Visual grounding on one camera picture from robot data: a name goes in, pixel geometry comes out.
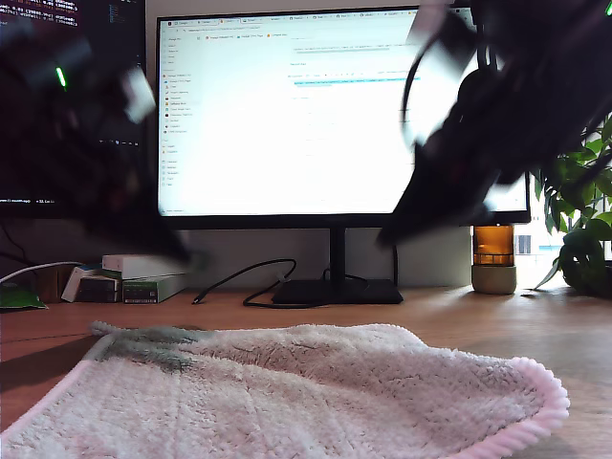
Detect green leafy houseplant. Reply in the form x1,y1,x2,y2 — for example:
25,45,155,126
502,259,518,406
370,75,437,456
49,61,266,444
533,109,612,300

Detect white fluffy tea towel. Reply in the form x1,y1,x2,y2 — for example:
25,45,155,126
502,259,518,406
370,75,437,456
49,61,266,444
0,319,571,459

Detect white cable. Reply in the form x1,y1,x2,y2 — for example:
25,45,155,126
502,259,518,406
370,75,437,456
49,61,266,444
0,261,85,286

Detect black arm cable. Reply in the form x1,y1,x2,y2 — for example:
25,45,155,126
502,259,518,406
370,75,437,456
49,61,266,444
399,37,460,149

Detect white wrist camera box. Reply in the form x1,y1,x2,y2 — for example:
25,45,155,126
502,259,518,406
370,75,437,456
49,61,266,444
408,7,477,85
117,66,158,124

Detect long white box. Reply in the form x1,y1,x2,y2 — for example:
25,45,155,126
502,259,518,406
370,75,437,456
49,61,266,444
101,252,192,280

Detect green label box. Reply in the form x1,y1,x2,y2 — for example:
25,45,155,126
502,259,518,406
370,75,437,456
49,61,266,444
121,274,188,306

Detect black usb cable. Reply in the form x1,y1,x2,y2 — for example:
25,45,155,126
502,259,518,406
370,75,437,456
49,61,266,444
190,258,372,310

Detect amber bottle with pale base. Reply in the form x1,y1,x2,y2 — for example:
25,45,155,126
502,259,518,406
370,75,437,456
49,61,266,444
470,224,518,295

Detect brown cardboard box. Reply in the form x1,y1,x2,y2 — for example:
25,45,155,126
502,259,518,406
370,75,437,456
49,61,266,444
36,265,73,305

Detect green packet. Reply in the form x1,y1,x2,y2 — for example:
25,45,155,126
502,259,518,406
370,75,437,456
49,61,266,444
0,281,49,312

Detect black monitor with bright screen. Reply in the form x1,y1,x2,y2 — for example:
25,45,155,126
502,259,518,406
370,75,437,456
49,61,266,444
155,4,532,306

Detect monitor with dark terminal screen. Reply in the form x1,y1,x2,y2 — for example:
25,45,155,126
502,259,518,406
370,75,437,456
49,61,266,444
0,0,147,219

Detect small dark box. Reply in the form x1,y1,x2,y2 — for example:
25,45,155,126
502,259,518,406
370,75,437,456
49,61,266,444
77,278,121,304

